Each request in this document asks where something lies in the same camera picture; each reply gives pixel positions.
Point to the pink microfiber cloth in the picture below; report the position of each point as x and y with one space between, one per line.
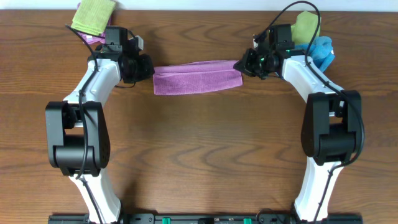
196 77

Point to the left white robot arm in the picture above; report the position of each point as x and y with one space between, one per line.
77 135

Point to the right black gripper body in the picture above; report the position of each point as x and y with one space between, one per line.
246 64

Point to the crumpled blue cloth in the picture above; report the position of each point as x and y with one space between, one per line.
321 50

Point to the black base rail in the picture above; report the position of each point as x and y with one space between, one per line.
265 218

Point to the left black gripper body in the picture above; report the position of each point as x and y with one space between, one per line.
147 68

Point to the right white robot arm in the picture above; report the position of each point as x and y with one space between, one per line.
332 134

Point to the folded green cloth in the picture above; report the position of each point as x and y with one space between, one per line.
92 16

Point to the crumpled olive green cloth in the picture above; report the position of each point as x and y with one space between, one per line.
303 29

